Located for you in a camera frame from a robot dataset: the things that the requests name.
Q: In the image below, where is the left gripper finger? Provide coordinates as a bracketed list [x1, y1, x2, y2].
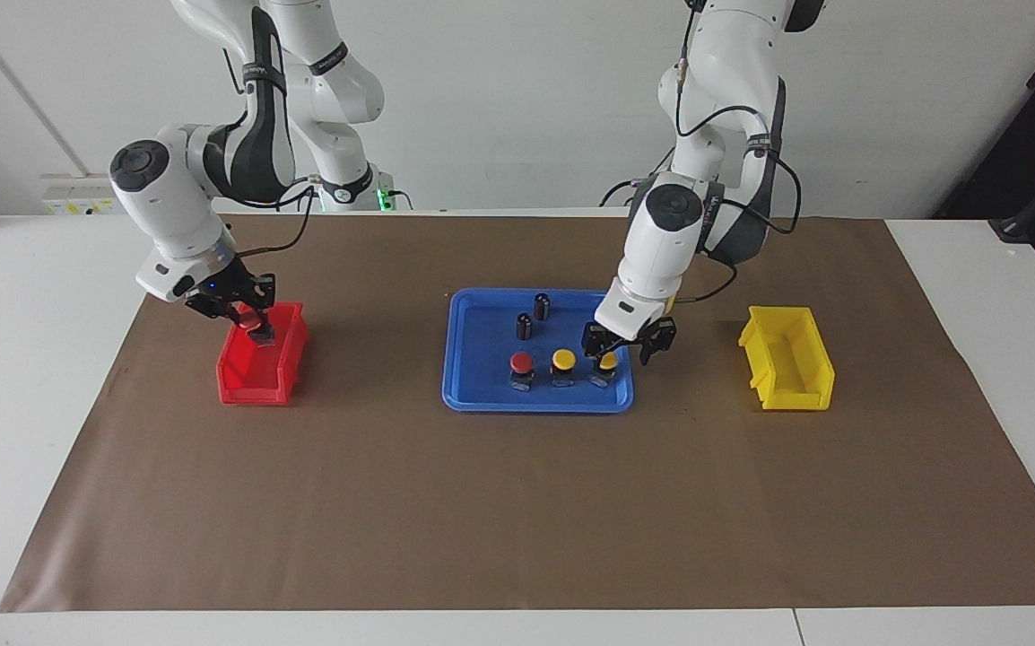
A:
[636, 321, 678, 367]
[581, 325, 615, 367]

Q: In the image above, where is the red plastic bin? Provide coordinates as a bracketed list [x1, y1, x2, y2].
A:
[215, 301, 310, 406]

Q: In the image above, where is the blue plastic tray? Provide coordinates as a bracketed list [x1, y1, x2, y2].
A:
[441, 287, 636, 415]

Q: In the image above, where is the yellow plastic bin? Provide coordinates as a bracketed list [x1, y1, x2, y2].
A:
[737, 305, 837, 412]

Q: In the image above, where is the white power strip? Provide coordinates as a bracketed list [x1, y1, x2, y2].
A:
[40, 173, 117, 216]

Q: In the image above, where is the brown paper mat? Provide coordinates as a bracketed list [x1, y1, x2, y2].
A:
[0, 214, 1035, 614]

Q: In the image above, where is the black background panel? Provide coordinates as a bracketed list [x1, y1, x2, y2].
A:
[935, 0, 1035, 263]

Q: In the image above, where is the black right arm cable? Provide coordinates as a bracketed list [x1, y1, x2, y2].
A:
[223, 49, 317, 263]

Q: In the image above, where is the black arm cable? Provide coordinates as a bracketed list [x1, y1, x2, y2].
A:
[223, 49, 317, 263]
[674, 54, 803, 303]

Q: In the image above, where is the black base cable bundle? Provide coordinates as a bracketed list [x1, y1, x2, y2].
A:
[601, 148, 675, 209]

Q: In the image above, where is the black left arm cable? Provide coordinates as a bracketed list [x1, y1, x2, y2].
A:
[674, 54, 803, 303]

